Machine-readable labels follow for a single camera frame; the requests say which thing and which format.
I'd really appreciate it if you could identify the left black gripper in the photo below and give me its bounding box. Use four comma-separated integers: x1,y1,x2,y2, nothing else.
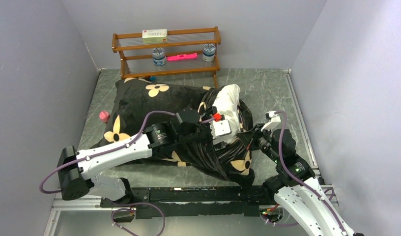
177,107,227,153

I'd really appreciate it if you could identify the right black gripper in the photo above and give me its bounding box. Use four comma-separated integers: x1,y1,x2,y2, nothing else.
237,123,281,163

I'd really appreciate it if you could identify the white pillow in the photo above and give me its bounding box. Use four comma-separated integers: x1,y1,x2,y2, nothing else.
212,84,240,145

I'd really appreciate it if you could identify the black floral pillowcase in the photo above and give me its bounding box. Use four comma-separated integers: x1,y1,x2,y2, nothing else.
89,77,256,187

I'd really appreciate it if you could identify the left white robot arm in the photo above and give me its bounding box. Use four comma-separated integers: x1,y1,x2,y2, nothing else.
57,109,216,207

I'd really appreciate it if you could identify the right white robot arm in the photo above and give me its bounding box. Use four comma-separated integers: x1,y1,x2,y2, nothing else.
236,125,358,236

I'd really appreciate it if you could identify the pink flat tool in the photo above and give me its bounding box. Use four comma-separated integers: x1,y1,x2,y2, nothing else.
167,53,198,62

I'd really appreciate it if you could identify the wooden two-tier shelf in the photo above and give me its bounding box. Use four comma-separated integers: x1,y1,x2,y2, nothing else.
112,26,221,87

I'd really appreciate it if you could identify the left blue white jar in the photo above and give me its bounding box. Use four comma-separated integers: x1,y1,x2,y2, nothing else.
152,47,167,66

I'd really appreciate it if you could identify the blue white jar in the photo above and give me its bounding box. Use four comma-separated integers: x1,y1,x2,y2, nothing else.
152,47,167,66
202,44,216,62

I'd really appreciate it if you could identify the right blue white jar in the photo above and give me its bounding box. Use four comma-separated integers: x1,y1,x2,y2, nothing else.
202,44,216,62

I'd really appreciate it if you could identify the pink small cup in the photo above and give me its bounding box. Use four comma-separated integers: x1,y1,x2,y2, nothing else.
99,111,110,123

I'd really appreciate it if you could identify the white green box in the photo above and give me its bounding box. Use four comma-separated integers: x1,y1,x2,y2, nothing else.
142,29,168,44

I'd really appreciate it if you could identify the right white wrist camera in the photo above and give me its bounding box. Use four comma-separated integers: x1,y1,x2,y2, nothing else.
261,111,281,132

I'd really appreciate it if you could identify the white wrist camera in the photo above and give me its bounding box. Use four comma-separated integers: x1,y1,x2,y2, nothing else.
261,111,281,132
210,113,231,138

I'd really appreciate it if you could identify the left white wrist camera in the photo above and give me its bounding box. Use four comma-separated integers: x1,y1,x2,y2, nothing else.
210,113,231,138

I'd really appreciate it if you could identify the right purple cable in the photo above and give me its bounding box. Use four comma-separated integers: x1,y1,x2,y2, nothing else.
273,111,349,236

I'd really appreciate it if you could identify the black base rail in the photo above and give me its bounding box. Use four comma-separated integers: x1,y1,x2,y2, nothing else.
100,185,279,219

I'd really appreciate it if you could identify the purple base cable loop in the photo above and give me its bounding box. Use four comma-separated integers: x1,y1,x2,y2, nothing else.
111,202,167,236

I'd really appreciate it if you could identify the aluminium frame rail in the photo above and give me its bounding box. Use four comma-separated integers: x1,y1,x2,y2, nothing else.
43,193,119,236

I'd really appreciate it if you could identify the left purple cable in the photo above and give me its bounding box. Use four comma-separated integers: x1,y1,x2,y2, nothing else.
39,111,217,194

